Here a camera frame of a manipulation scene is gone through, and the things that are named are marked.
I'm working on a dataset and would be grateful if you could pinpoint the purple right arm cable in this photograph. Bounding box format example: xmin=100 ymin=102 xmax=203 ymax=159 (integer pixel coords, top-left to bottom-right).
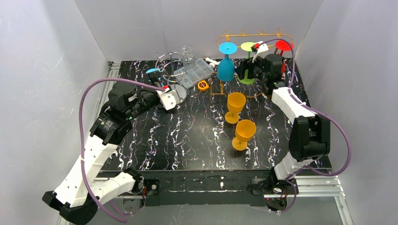
xmin=260 ymin=38 xmax=352 ymax=213

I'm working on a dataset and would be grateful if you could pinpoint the blue plastic goblet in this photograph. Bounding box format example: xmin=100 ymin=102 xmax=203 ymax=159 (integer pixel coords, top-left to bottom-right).
xmin=146 ymin=68 xmax=161 ymax=74
xmin=217 ymin=42 xmax=237 ymax=82

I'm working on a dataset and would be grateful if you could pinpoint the green plastic goblet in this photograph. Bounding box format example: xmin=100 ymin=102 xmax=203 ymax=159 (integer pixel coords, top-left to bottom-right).
xmin=236 ymin=42 xmax=255 ymax=84

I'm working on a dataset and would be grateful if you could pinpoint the orange plastic goblet near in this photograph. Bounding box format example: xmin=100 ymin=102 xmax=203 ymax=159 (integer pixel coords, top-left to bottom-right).
xmin=232 ymin=120 xmax=256 ymax=151

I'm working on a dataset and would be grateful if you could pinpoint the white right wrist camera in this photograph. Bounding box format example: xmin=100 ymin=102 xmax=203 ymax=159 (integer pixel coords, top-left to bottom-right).
xmin=251 ymin=41 xmax=269 ymax=63

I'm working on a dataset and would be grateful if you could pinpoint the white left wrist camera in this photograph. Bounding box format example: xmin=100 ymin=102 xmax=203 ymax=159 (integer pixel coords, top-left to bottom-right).
xmin=156 ymin=85 xmax=180 ymax=111

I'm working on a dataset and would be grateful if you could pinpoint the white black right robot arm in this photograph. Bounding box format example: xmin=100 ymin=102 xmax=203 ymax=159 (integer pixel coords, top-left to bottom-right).
xmin=236 ymin=54 xmax=330 ymax=181

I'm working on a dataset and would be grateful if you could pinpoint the red plastic goblet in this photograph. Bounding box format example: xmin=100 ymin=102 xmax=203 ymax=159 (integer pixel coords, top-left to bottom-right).
xmin=274 ymin=39 xmax=295 ymax=59

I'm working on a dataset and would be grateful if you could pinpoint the clear glass wine glass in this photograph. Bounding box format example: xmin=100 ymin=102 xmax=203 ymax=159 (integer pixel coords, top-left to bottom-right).
xmin=181 ymin=45 xmax=196 ymax=70

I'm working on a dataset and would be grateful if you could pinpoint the yellow tape measure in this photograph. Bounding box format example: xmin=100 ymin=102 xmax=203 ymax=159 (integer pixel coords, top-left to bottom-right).
xmin=197 ymin=80 xmax=210 ymax=91

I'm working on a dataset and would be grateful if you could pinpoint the chrome spiral glass rack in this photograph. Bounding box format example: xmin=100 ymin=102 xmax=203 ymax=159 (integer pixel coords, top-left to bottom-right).
xmin=154 ymin=52 xmax=189 ymax=105

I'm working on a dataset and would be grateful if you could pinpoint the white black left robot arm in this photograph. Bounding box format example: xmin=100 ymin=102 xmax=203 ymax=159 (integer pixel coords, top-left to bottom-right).
xmin=42 ymin=70 xmax=180 ymax=225

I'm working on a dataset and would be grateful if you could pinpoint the orange plastic goblet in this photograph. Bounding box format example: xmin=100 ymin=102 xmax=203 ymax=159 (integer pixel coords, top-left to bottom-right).
xmin=225 ymin=92 xmax=246 ymax=124
xmin=232 ymin=120 xmax=256 ymax=151

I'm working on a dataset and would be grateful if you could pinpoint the blue plastic goblet back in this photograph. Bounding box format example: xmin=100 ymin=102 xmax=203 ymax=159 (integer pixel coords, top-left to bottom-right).
xmin=217 ymin=42 xmax=237 ymax=82

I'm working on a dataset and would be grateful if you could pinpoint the orange plastic goblet far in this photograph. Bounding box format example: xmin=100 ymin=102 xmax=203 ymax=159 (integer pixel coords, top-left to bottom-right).
xmin=225 ymin=92 xmax=246 ymax=124

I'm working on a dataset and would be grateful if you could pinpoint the gold wire glass rack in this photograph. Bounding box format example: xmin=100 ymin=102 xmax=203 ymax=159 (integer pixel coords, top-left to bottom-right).
xmin=210 ymin=28 xmax=293 ymax=98

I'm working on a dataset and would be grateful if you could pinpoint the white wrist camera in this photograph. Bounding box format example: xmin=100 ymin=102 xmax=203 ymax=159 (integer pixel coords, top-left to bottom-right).
xmin=251 ymin=41 xmax=269 ymax=63
xmin=156 ymin=85 xmax=180 ymax=111

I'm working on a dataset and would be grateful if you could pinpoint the clear plastic parts box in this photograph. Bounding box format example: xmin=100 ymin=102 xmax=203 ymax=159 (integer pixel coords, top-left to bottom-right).
xmin=174 ymin=58 xmax=214 ymax=89

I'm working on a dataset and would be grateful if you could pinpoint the white small tool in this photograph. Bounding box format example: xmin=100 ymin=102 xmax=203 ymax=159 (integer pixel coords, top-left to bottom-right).
xmin=204 ymin=57 xmax=220 ymax=68

